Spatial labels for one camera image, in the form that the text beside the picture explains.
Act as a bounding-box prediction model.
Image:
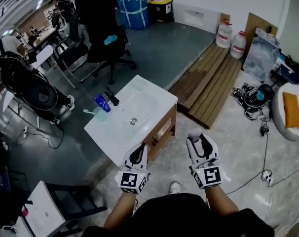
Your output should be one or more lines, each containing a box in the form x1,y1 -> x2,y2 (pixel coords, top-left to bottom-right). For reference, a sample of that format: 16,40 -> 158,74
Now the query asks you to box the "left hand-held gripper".
117,143 -> 150,195

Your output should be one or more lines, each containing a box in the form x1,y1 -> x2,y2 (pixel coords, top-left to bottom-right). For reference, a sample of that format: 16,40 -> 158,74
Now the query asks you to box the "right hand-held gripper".
186,132 -> 224,190

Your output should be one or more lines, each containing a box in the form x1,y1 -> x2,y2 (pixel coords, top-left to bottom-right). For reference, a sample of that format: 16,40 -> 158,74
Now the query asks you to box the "pale bar of soap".
187,128 -> 203,142

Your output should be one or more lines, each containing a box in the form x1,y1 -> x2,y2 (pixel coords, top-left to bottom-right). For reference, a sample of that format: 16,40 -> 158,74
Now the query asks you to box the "person's left forearm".
103,192 -> 138,232

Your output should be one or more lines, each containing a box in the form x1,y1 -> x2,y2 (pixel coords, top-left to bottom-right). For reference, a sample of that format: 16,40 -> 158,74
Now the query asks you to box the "person's right forearm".
204,184 -> 240,217

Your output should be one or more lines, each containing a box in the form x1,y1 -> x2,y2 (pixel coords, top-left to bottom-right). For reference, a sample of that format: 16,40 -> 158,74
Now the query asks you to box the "white ceramic sink basin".
83,74 -> 179,167

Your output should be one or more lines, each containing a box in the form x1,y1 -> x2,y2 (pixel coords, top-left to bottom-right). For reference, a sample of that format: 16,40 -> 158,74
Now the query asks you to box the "wooden vanity cabinet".
141,103 -> 178,161

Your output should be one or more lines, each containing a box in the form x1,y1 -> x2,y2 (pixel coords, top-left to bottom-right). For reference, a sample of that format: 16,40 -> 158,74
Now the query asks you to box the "person's white shoe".
169,181 -> 181,195

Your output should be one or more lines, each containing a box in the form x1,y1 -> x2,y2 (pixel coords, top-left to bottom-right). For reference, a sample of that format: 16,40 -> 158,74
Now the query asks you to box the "clear green cup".
92,106 -> 109,122

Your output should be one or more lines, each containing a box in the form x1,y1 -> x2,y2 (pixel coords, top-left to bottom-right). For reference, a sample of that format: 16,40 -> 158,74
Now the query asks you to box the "black faucet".
103,87 -> 120,107

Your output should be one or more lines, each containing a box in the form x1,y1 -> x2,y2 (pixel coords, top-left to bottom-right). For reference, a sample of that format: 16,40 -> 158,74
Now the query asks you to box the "blue bottle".
94,94 -> 112,114

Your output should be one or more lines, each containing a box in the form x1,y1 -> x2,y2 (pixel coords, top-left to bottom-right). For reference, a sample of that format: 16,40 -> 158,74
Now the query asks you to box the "wooden slatted platform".
168,42 -> 244,130

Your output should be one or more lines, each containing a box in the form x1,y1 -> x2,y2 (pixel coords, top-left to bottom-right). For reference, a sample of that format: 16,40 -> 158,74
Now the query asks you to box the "person's black clothing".
82,193 -> 275,237

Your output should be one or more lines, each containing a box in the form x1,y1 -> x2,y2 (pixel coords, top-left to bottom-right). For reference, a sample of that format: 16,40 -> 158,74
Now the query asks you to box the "black metal chair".
44,182 -> 109,234

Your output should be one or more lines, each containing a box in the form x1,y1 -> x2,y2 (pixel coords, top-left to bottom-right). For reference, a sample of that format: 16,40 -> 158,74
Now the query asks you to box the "white round seat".
271,82 -> 299,142

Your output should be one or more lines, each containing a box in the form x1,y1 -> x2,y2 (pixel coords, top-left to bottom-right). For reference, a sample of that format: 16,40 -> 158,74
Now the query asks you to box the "white table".
25,180 -> 67,237

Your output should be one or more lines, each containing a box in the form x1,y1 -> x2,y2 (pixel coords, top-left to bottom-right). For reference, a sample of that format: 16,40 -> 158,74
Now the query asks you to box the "clear water jug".
229,30 -> 247,60
215,20 -> 233,49

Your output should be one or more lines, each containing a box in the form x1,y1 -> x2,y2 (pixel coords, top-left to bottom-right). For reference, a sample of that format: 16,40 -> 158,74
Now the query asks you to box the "clear plastic wrap bundle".
242,27 -> 281,83

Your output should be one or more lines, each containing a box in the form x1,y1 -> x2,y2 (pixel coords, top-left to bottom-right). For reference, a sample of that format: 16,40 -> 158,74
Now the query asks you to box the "blue cloth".
103,34 -> 118,46

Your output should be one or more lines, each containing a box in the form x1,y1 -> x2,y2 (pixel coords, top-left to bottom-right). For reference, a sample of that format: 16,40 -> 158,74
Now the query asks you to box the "dark blue bag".
279,55 -> 299,85

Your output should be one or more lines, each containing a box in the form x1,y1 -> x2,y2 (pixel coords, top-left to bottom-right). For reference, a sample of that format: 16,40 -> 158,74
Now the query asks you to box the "black folding chair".
54,13 -> 101,84

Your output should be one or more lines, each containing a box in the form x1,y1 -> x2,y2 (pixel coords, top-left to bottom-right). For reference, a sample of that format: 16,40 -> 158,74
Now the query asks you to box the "black office chair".
77,0 -> 138,85

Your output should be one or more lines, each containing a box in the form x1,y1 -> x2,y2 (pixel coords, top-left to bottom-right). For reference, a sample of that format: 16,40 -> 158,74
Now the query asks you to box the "white chair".
30,44 -> 76,89

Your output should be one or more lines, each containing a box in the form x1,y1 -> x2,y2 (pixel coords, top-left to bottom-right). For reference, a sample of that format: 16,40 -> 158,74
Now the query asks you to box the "large cardboard sheet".
244,12 -> 279,59

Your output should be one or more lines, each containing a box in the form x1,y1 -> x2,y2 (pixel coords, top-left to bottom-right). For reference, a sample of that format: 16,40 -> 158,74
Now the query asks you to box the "black bin with yellow lid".
149,0 -> 175,24

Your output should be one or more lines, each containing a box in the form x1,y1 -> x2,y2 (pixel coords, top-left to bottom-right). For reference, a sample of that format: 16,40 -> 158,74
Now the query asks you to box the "large blue taped bag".
115,0 -> 150,31

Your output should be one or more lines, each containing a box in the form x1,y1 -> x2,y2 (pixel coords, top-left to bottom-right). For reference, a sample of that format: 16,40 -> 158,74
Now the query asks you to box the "black floor cable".
225,126 -> 299,196

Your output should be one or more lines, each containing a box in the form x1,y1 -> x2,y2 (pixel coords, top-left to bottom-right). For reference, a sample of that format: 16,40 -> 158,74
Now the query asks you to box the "black equipment pile with cables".
232,82 -> 275,121

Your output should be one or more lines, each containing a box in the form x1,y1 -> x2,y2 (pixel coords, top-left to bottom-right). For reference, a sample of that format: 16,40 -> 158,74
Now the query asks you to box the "white wall panel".
174,2 -> 222,35

